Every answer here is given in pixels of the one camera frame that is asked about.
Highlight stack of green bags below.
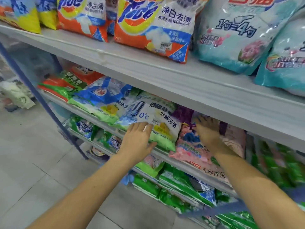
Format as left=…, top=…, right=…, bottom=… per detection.
left=217, top=136, right=305, bottom=229

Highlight small orange detergent bag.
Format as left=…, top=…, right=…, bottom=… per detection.
left=34, top=0, right=61, bottom=31

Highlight grey shelf with blue frame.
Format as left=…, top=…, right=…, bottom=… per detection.
left=0, top=21, right=305, bottom=229

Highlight person's right hand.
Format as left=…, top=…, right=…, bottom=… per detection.
left=193, top=116, right=225, bottom=154

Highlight person's left forearm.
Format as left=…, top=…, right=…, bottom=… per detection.
left=26, top=155, right=144, bottom=229

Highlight orange detergent bag red swirl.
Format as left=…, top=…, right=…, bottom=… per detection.
left=0, top=0, right=43, bottom=34

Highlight display rack with packaged goods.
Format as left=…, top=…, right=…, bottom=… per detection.
left=0, top=36, right=40, bottom=113

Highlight person's left hand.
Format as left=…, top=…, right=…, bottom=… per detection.
left=117, top=122, right=158, bottom=165

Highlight teal Baimao bag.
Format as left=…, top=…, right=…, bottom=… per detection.
left=254, top=19, right=305, bottom=98

